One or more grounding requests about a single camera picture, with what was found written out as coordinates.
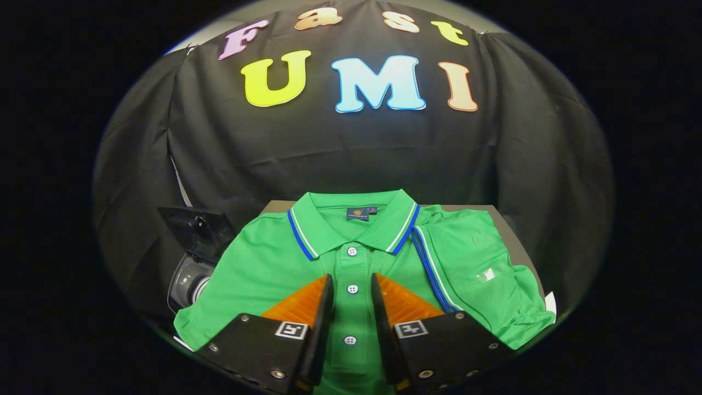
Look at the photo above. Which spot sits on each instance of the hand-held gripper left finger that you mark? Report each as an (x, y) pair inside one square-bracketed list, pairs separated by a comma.
[(318, 329)]

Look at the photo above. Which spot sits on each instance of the beige cabinet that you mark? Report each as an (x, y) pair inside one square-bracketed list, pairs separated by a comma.
[(510, 236)]

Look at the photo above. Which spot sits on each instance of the green polo shirt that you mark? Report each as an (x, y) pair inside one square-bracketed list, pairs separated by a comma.
[(258, 263)]

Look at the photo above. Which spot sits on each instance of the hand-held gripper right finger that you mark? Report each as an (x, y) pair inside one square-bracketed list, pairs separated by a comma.
[(384, 329)]

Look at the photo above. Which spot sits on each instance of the black backdrop cloth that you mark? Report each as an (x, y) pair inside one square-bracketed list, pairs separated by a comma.
[(351, 153)]

